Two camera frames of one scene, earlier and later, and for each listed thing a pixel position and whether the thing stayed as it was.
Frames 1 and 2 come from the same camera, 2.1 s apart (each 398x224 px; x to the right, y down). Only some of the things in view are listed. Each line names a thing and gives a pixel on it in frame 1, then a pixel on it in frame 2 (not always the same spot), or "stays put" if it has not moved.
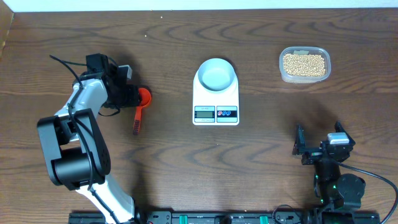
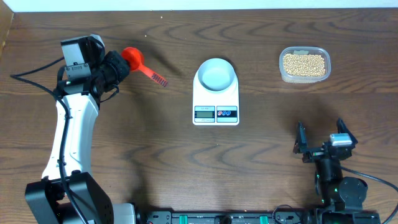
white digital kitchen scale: (216, 108) stays put
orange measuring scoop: (146, 99) -> (135, 58)
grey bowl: (216, 74) stays put
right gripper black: (300, 143) stays put
